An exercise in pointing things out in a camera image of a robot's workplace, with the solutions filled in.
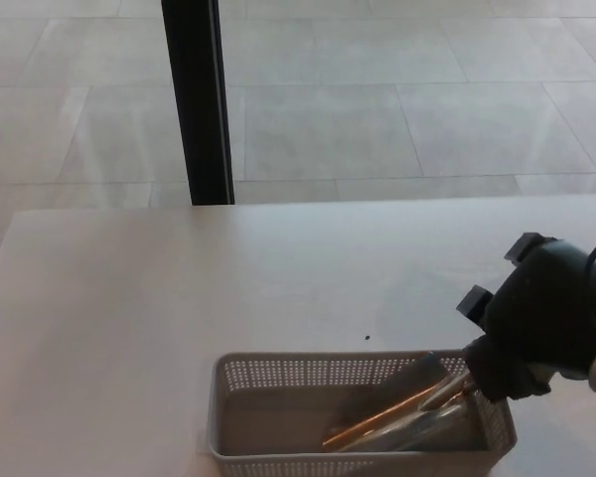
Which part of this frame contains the black vertical frame post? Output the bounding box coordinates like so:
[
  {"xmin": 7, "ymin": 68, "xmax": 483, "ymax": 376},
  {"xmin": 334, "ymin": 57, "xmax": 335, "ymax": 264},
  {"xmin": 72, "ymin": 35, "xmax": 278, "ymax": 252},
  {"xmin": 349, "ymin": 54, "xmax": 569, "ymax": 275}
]
[{"xmin": 160, "ymin": 0, "xmax": 236, "ymax": 206}]

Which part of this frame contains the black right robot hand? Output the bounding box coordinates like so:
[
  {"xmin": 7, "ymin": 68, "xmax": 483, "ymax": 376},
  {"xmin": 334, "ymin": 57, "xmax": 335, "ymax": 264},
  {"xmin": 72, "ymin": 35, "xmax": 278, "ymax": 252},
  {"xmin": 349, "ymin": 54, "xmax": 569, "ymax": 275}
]
[{"xmin": 455, "ymin": 232, "xmax": 596, "ymax": 403}]

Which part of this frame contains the grey perforated plastic basket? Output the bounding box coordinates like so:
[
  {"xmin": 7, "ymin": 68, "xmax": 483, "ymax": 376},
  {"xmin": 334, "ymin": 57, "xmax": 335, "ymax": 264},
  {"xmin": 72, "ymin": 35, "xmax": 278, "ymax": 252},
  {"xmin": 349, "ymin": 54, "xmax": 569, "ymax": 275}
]
[{"xmin": 207, "ymin": 349, "xmax": 519, "ymax": 477}]

